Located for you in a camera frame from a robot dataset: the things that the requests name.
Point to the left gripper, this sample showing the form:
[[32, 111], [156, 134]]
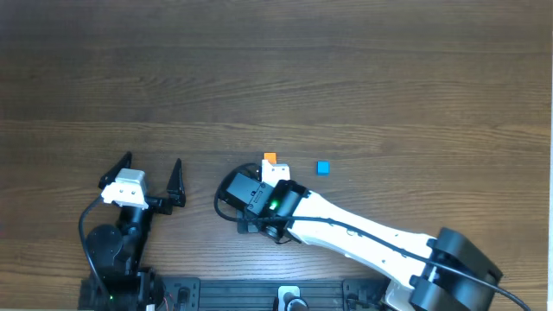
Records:
[[159, 205]]

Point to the orange cube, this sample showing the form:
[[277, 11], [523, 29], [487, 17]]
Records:
[[270, 157]]

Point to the blue cube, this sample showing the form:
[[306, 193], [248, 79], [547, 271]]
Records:
[[323, 167]]

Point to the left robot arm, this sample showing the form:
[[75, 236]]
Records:
[[103, 246]]

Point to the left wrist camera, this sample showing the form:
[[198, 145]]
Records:
[[126, 190]]

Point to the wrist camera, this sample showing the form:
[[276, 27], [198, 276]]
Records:
[[274, 173], [126, 190]]

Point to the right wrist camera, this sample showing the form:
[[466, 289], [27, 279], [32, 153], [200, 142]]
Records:
[[274, 173]]

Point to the mounting rail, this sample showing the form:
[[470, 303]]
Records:
[[242, 296]]

